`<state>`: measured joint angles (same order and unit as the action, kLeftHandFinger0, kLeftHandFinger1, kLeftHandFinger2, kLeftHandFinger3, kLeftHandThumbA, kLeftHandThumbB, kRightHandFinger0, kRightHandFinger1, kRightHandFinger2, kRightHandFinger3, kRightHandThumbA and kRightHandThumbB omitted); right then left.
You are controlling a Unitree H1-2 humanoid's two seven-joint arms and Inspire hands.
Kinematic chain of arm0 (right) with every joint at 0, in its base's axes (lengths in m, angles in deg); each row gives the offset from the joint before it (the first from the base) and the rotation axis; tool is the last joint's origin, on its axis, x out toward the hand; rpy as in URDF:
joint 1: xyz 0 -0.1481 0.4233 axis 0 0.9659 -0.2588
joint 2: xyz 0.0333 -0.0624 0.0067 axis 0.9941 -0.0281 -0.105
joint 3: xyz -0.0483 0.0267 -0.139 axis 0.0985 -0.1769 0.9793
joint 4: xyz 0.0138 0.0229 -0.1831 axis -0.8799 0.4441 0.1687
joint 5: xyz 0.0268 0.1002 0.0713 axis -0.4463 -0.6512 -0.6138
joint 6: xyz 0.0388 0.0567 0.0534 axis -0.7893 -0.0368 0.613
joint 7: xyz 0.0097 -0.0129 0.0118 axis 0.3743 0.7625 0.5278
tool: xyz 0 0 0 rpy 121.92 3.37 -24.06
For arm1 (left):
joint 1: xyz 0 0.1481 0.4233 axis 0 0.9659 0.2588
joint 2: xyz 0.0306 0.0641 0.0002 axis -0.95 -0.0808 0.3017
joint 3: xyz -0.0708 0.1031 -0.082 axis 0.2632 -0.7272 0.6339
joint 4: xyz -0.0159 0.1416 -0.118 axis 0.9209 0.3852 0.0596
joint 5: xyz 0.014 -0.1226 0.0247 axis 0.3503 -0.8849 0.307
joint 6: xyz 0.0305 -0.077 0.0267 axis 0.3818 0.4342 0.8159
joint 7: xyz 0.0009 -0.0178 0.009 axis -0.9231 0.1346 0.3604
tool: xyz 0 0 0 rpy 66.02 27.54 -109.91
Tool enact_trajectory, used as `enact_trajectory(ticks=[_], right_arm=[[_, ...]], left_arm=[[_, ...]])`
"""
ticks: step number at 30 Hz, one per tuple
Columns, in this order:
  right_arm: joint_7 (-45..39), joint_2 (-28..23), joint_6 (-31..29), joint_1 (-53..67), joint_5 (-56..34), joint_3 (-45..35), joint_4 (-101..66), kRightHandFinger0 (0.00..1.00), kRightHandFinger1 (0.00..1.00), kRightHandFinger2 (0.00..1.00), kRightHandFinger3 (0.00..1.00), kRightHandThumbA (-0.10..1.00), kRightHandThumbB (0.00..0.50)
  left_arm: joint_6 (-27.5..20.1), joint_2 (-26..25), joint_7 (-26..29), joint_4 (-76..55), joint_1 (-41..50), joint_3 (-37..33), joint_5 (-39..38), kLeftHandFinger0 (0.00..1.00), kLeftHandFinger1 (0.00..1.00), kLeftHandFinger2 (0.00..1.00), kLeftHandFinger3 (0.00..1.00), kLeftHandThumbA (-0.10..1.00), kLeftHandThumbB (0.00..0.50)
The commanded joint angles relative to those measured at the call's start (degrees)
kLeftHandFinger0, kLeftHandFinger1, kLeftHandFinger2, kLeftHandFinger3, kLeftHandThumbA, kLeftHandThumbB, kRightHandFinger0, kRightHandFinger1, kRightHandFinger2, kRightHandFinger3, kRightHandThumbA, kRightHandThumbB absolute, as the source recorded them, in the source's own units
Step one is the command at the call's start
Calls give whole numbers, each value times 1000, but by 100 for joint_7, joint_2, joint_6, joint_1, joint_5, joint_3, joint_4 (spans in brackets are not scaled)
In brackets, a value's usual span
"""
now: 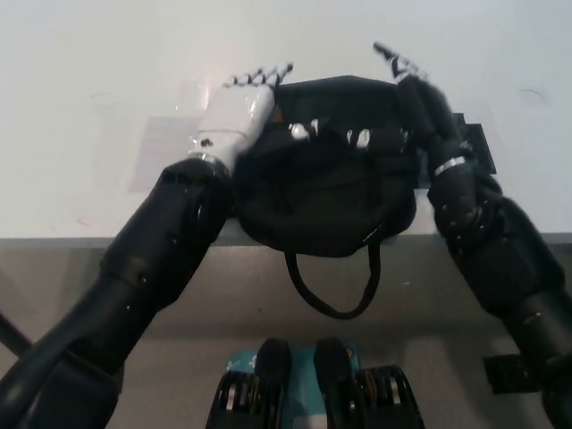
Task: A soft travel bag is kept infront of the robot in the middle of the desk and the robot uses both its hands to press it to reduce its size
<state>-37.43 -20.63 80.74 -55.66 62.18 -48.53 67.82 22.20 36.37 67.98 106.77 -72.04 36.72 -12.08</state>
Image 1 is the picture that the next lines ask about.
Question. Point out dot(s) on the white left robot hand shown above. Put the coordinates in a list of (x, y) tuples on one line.
[(239, 116)]

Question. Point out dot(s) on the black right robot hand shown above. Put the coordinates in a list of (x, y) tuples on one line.
[(429, 111)]

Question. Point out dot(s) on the black soft travel bag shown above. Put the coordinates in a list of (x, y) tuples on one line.
[(322, 214)]

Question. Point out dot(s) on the black teal robot torso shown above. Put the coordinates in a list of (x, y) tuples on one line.
[(313, 389)]

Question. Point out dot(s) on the black tape patch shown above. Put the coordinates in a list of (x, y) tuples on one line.
[(476, 143)]

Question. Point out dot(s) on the clear plastic tape patch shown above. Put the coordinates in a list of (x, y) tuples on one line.
[(170, 147)]

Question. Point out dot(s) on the black table leg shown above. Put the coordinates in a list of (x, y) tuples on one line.
[(11, 333)]

